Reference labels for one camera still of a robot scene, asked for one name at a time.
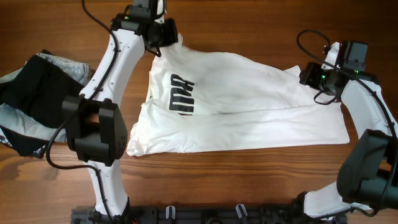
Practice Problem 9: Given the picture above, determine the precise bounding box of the white t-shirt with black print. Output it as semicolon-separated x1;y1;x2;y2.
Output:
126;41;349;156

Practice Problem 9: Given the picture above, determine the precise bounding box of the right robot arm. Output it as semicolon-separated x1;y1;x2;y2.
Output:
299;62;397;220

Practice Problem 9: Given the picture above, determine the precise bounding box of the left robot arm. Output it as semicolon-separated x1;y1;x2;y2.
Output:
62;14;177;223

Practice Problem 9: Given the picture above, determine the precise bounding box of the black folded garment on top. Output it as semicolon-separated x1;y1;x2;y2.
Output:
1;55;83;128

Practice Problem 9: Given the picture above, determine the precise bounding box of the black patterned garment at bottom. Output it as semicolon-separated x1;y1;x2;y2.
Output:
1;50;53;158

